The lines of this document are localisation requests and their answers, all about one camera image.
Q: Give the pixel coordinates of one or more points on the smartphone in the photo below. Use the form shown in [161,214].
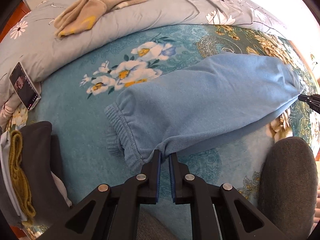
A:
[23,87]

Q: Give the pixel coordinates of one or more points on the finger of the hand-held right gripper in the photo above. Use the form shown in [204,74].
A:
[311,99]
[316,107]

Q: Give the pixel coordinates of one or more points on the person's leg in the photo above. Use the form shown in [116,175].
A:
[287,180]
[155,225]

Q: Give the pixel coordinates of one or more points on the grey floral duvet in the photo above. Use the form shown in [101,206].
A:
[125,12]

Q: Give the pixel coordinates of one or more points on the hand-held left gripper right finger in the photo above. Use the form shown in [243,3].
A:
[171,180]

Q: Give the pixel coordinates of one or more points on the mustard knitted garment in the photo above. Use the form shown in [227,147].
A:
[18,170]

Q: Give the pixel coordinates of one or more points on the person's left leg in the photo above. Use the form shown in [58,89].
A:
[155,225]

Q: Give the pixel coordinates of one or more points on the orange wooden headboard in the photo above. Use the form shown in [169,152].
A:
[24,6]

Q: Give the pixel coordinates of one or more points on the white phone stand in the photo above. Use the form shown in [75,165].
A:
[37,100]

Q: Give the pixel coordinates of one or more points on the beige fleece garment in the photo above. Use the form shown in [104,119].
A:
[82,12]

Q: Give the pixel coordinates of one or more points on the person's right leg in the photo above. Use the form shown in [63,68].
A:
[287,180]

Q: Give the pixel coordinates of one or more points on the light blue sweatpants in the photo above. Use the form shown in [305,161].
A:
[200,92]

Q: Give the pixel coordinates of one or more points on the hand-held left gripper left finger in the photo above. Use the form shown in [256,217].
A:
[158,180]

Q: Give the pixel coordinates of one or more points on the folded dark grey garment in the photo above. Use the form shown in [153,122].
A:
[42,155]

